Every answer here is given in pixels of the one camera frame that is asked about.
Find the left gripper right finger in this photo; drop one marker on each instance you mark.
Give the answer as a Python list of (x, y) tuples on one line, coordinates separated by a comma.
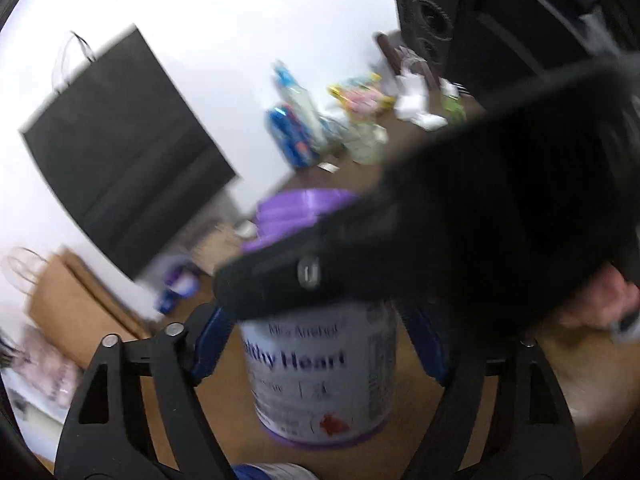
[(531, 434)]

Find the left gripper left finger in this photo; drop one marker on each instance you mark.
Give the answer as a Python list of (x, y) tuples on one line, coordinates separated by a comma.
[(106, 434)]

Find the purple white supplement jar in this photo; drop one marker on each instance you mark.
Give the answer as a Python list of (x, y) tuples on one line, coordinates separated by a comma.
[(323, 377)]

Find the right hand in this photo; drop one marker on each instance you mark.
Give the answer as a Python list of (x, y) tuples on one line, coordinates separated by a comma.
[(605, 300)]

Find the pink patterned vase wrap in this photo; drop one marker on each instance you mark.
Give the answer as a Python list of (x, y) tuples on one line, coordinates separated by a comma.
[(45, 369)]

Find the blue silver jar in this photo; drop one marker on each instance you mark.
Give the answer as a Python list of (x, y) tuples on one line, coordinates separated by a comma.
[(282, 471)]

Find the brown paper bag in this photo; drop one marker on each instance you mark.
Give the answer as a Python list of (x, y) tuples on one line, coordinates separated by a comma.
[(69, 304)]

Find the white charger box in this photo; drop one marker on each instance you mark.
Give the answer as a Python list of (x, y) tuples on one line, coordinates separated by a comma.
[(412, 103)]

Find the clear drinking glass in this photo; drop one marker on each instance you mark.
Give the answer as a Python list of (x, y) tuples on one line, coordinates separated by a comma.
[(364, 141)]

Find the purple white lid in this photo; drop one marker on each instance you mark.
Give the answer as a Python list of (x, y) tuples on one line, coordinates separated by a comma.
[(180, 280)]

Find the colourful candy bag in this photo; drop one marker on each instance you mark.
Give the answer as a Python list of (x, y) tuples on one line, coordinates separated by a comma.
[(362, 95)]

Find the dark wooden chair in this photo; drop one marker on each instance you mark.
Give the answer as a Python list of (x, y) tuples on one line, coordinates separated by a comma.
[(399, 57)]

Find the clear container of seeds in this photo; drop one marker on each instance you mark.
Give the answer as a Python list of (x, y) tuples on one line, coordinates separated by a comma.
[(217, 236)]

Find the blue snack can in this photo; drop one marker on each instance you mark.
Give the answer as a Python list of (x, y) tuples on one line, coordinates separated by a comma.
[(291, 136)]

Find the clear glass bottle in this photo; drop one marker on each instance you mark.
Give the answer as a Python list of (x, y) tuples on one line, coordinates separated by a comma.
[(298, 98)]

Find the black paper bag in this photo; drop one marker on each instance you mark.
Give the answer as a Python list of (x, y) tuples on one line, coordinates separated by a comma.
[(125, 156)]

